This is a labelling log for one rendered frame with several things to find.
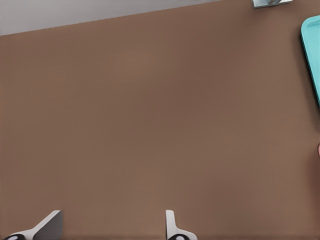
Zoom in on pale blue-green tray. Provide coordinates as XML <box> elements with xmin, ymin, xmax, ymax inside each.
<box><xmin>300</xmin><ymin>14</ymin><xmax>320</xmax><ymax>109</ymax></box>

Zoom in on silver frame post foot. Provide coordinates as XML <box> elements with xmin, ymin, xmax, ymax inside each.
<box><xmin>251</xmin><ymin>0</ymin><xmax>294</xmax><ymax>10</ymax></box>

